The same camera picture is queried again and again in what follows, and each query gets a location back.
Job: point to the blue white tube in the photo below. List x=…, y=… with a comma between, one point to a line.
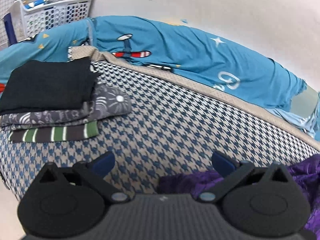
x=35, y=3

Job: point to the blue pillow with red pentagon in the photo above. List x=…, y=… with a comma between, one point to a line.
x=297, y=120

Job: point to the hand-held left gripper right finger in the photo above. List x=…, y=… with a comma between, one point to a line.
x=221, y=161

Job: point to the white perforated plastic basket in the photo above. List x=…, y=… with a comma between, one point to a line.
x=57, y=15

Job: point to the black folded cloth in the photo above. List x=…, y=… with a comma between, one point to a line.
x=45, y=85

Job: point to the blue pillow with white script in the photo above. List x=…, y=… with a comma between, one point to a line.
x=187, y=50

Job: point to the dark blue frame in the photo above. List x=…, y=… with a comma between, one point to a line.
x=10, y=27

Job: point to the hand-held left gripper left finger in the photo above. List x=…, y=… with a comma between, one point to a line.
x=102, y=161

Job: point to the grey patterned folded cloth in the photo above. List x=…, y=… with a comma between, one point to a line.
x=110, y=102

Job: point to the purple floral shirt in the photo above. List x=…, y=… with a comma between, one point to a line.
x=307, y=172

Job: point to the green striped folded cloth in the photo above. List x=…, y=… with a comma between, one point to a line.
x=62, y=132

